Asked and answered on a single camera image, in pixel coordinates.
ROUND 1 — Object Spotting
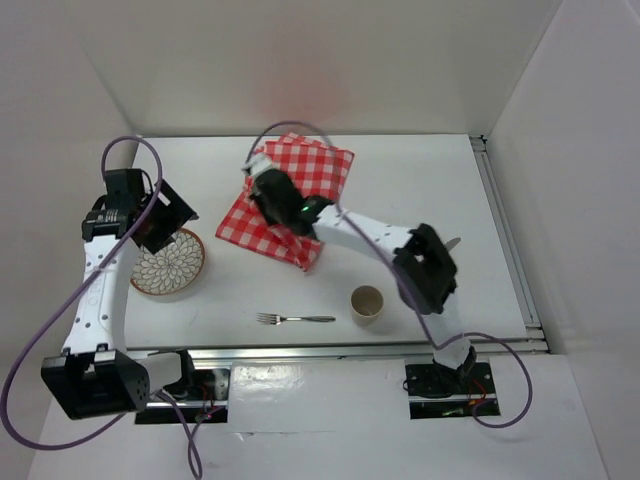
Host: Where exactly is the silver fork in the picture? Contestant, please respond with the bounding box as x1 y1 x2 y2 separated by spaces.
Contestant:
257 313 336 325

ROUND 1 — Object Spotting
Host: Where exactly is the beige paper cup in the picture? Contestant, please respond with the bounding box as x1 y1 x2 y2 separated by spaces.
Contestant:
350 285 384 327

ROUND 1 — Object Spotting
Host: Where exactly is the red white checkered cloth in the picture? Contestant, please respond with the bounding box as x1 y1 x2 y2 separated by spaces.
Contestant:
216 133 355 271

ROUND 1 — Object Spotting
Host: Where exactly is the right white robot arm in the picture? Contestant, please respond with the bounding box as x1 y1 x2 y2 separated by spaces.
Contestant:
243 153 476 392

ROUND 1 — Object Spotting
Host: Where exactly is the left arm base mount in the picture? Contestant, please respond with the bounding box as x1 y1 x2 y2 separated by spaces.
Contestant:
135 349 231 425

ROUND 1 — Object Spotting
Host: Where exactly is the aluminium rail front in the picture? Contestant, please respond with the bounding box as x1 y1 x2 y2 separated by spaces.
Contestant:
128 338 550 362

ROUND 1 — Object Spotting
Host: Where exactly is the floral patterned plate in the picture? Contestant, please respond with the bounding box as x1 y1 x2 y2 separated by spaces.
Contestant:
130 228 206 296

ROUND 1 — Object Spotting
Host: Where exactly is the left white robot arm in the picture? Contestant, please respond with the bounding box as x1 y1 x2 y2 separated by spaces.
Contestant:
41 169 198 420

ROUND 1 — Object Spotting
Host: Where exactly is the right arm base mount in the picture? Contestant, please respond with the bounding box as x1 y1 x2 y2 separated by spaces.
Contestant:
402 362 500 420

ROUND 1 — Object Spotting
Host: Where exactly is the aluminium rail right side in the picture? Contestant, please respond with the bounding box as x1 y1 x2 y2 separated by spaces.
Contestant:
469 136 549 352

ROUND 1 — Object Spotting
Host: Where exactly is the aluminium rail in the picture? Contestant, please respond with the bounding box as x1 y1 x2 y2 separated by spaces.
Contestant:
128 338 550 362
469 136 549 352

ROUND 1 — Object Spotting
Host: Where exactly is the silver knife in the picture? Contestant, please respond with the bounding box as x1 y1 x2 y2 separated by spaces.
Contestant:
445 237 461 251

